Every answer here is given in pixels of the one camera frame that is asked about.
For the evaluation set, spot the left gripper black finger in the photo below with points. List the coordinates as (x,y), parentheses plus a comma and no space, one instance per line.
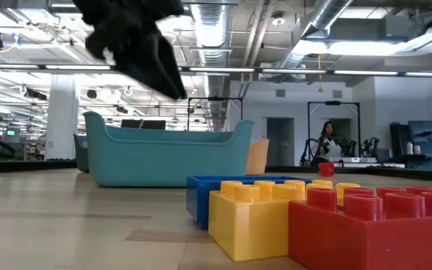
(148,63)
(174,71)

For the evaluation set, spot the person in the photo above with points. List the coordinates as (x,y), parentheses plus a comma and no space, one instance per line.
(328,144)

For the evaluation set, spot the dark office chair back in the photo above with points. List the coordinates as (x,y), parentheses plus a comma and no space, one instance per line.
(148,124)

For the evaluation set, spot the yellow toy building block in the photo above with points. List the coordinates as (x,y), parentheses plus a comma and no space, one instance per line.
(347,191)
(246,225)

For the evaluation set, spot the slate blue plastic bin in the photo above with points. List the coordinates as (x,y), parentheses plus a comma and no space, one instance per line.
(81,153)

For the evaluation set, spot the red toy building block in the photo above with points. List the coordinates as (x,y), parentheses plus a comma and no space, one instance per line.
(351,243)
(326,170)

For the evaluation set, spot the long LED light bar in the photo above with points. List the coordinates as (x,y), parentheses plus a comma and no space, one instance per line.
(276,70)

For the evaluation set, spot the black rectangular stand frame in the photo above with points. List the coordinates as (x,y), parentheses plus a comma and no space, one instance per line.
(188,112)
(309,123)

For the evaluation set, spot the silver ceiling air duct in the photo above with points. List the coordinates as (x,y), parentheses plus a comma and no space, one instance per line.
(324,15)
(212,37)

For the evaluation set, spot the orange plastic bin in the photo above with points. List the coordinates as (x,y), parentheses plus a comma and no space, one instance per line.
(258,157)

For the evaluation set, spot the dark computer monitor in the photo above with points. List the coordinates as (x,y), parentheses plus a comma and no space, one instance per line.
(426,131)

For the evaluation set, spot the white building pillar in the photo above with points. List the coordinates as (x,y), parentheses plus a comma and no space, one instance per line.
(62,120)

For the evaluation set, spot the blue toy building block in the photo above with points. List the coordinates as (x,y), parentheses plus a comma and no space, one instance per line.
(199,202)

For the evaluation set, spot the black aluminium table frame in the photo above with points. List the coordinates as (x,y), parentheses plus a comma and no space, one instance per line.
(32,165)

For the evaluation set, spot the teal plastic bin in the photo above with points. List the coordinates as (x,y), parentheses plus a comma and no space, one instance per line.
(163,161)

